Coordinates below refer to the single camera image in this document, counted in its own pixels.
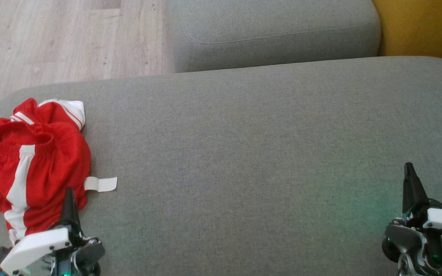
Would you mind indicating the red shirt with white sleeves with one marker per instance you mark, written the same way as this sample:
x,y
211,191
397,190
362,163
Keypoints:
x,y
56,115

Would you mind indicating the large grey sofa seat cushion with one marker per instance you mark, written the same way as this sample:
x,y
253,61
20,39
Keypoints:
x,y
244,153

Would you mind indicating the yellow upholstered panel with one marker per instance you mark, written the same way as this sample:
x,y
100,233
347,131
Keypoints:
x,y
424,27

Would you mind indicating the red shorts with white stripes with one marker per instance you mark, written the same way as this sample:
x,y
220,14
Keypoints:
x,y
52,172

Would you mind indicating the small grey sofa cushion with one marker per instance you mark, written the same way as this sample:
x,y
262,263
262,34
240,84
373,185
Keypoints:
x,y
274,30

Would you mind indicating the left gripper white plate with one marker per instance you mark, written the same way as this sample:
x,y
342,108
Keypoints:
x,y
37,245

